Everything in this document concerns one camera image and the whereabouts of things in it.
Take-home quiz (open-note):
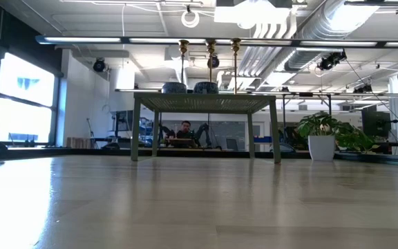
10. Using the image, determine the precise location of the blue patterned candle tin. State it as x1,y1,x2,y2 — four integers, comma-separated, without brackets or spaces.
160,82,188,94
193,81,220,95

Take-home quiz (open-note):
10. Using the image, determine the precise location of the gold candlestick holder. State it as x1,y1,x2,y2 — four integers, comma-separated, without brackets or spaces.
205,38,218,83
229,37,242,95
178,39,190,84

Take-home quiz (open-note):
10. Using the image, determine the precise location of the person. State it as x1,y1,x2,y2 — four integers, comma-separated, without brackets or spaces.
175,120,197,140

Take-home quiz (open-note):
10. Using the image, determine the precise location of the green perforated metal shelf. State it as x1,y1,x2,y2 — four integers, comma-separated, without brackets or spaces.
131,91,282,165

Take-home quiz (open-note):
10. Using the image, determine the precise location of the black round ceiling device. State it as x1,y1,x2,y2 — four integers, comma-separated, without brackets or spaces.
92,57,107,73

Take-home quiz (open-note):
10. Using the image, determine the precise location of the white ceiling light panel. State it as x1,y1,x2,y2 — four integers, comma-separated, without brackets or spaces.
214,0,292,25

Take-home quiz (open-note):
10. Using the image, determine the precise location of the green plant in white pot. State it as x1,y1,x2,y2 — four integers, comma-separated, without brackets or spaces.
294,111,381,162

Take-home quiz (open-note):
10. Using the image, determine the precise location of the overhead LED light bar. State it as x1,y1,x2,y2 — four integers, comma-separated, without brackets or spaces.
35,34,398,48

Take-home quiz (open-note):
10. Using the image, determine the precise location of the black ceiling-mounted device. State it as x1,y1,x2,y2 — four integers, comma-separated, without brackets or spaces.
318,49,348,72

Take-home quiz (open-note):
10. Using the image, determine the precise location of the black monitor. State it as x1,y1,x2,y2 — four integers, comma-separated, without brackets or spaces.
361,105,392,138

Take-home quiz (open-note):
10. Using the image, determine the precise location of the black overhead camera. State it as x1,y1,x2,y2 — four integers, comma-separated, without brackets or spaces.
206,54,221,70

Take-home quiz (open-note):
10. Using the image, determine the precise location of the white coiled cable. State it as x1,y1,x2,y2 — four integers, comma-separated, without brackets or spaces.
180,8,201,29

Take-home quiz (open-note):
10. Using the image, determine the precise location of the black background rig frame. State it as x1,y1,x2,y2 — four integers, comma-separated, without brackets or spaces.
115,88,398,138

